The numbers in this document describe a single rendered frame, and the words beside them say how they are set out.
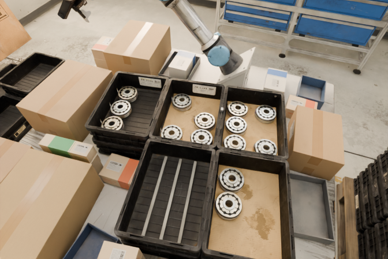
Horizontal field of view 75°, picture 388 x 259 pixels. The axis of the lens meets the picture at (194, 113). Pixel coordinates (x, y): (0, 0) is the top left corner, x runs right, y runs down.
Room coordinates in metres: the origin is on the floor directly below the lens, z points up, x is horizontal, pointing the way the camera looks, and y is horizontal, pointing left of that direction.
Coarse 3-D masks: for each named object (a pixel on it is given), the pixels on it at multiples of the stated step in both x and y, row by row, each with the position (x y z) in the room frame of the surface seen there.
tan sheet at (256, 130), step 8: (248, 104) 0.93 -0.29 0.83; (248, 112) 0.87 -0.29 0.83; (248, 120) 0.82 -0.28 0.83; (256, 120) 0.82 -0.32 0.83; (224, 128) 0.77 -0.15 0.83; (248, 128) 0.77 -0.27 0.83; (256, 128) 0.77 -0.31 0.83; (264, 128) 0.77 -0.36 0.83; (272, 128) 0.77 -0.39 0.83; (224, 136) 0.72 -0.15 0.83; (248, 136) 0.72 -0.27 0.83; (256, 136) 0.72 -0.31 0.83; (264, 136) 0.72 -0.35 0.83; (272, 136) 0.72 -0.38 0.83; (248, 144) 0.67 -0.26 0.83
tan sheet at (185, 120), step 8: (192, 96) 0.98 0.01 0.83; (192, 104) 0.92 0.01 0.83; (200, 104) 0.92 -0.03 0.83; (208, 104) 0.92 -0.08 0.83; (216, 104) 0.93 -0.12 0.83; (168, 112) 0.86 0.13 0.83; (176, 112) 0.86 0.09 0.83; (184, 112) 0.86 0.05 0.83; (192, 112) 0.87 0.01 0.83; (200, 112) 0.87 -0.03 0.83; (208, 112) 0.87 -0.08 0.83; (216, 112) 0.87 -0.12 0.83; (168, 120) 0.81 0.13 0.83; (176, 120) 0.81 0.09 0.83; (184, 120) 0.81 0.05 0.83; (192, 120) 0.81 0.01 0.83; (216, 120) 0.82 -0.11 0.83; (184, 128) 0.76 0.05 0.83; (192, 128) 0.76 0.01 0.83; (160, 136) 0.71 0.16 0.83; (184, 136) 0.71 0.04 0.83
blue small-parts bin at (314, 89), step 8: (304, 80) 1.24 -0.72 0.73; (312, 80) 1.23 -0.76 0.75; (320, 80) 1.21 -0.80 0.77; (304, 88) 1.20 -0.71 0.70; (312, 88) 1.20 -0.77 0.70; (320, 88) 1.20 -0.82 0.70; (304, 96) 1.06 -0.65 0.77; (312, 96) 1.13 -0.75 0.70; (320, 96) 1.13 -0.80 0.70; (320, 104) 1.02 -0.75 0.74
